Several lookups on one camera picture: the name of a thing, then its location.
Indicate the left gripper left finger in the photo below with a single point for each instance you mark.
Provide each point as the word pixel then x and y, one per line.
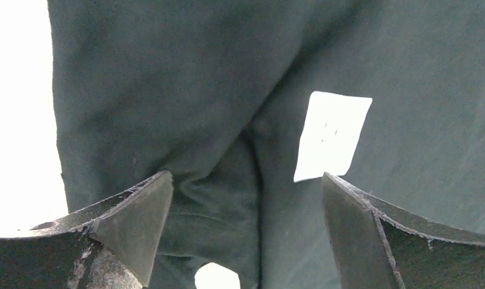
pixel 110 244

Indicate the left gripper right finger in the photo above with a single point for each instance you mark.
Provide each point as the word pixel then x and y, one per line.
pixel 377 244

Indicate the black t shirt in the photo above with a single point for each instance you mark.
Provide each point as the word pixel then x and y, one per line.
pixel 216 92

